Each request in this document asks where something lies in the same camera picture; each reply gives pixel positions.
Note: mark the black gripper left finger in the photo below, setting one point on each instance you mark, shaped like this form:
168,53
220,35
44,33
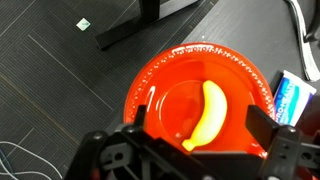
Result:
140,115

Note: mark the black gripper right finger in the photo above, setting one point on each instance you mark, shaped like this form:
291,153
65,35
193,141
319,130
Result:
261,126

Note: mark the yellow toy banana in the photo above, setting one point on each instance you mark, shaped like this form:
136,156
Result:
212,118

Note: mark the near red bowl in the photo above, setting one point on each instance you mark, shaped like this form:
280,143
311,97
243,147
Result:
170,85

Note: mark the blue toothpaste tube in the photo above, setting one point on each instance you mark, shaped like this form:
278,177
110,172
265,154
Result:
291,96

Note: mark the black table leg base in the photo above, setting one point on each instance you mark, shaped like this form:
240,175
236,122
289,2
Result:
150,12

